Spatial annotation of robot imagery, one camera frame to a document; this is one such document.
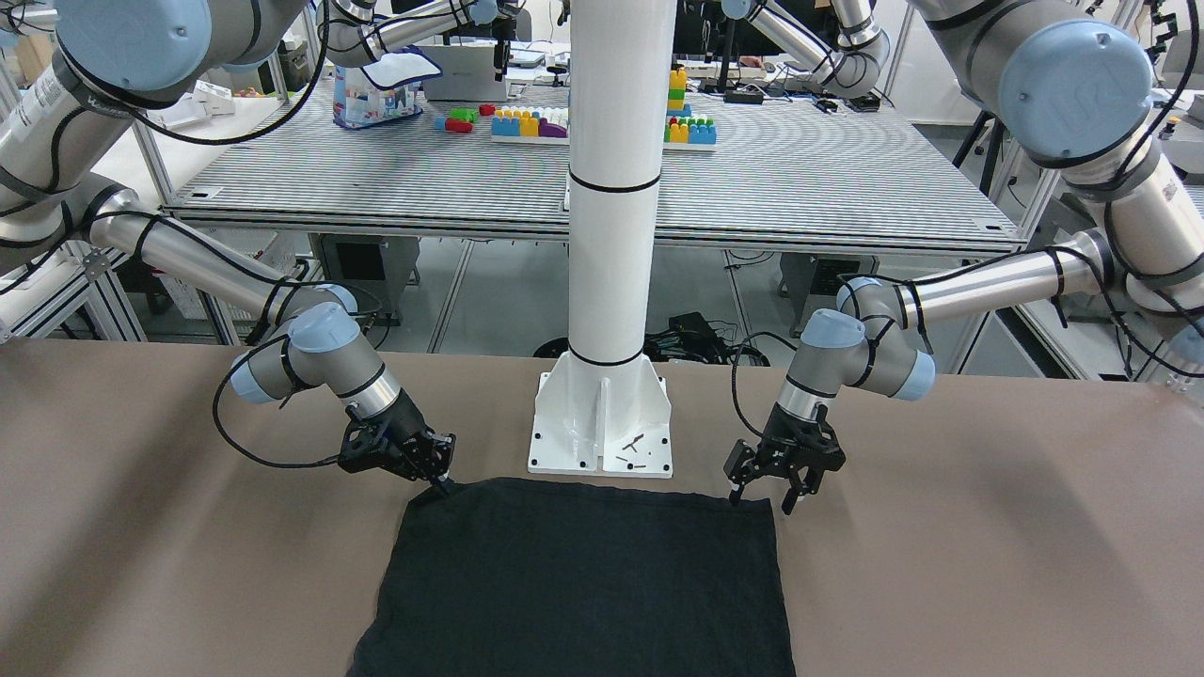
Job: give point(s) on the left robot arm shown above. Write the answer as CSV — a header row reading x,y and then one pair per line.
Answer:
x,y
1076,94

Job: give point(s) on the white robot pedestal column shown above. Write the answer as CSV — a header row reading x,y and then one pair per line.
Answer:
x,y
602,410

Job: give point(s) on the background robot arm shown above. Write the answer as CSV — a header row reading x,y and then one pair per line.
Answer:
x,y
849,67

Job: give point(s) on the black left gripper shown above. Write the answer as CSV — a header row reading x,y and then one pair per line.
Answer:
x,y
740,464

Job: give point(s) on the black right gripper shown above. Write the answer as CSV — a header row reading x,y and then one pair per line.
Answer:
x,y
410,420

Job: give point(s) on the black printed t-shirt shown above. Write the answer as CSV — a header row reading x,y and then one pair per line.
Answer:
x,y
513,577

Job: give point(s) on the grey slatted work table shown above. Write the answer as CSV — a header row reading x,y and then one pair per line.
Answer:
x,y
783,176

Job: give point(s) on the colourful toy blocks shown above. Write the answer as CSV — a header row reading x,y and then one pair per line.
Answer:
x,y
680,129

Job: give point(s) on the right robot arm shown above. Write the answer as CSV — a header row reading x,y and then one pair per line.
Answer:
x,y
116,61

